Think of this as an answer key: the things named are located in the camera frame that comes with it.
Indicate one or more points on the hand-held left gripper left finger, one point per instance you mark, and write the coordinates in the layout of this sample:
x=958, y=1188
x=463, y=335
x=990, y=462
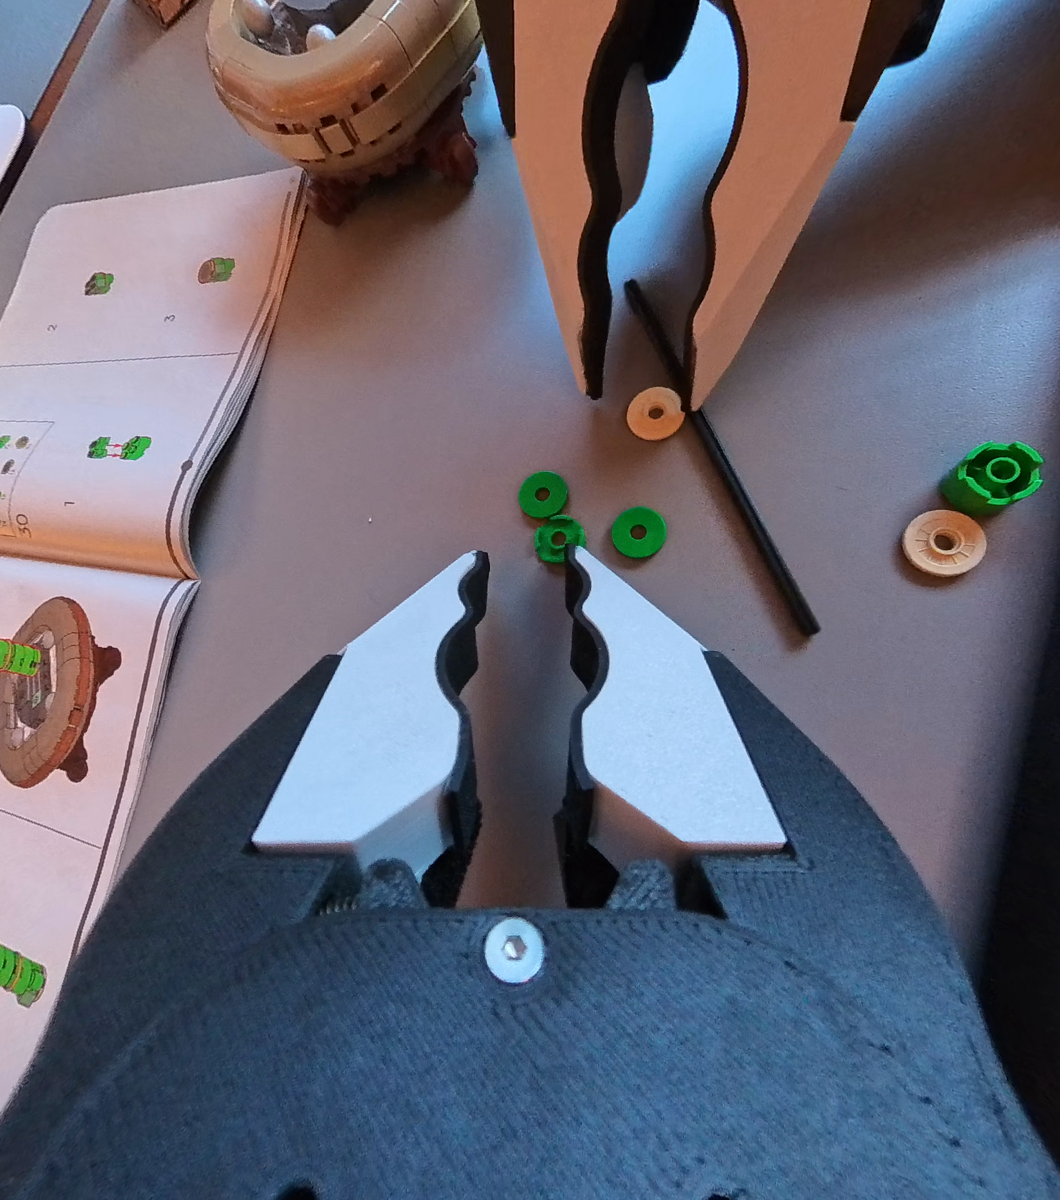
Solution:
x=371, y=750

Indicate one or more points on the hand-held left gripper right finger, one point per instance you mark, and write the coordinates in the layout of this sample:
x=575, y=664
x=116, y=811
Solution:
x=680, y=750

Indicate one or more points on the tan round plate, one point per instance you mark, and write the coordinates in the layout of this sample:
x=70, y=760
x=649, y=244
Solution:
x=656, y=413
x=943, y=545

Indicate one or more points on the green round plate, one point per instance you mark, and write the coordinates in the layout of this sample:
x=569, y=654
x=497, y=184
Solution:
x=639, y=534

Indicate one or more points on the brown brick-built pot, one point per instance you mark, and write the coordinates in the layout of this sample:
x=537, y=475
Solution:
x=351, y=95

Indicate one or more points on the open instruction booklet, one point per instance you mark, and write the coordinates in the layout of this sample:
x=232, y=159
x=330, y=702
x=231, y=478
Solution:
x=118, y=376

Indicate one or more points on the black printed product box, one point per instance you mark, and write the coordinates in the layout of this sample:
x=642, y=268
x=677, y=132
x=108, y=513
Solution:
x=164, y=11

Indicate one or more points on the grey desk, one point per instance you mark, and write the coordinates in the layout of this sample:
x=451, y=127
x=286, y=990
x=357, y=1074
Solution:
x=399, y=422

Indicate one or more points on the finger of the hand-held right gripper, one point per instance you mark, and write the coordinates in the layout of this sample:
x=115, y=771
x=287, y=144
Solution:
x=793, y=141
x=548, y=141

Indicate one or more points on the tall green round brick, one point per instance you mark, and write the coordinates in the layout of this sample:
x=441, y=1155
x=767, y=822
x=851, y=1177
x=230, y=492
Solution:
x=989, y=483

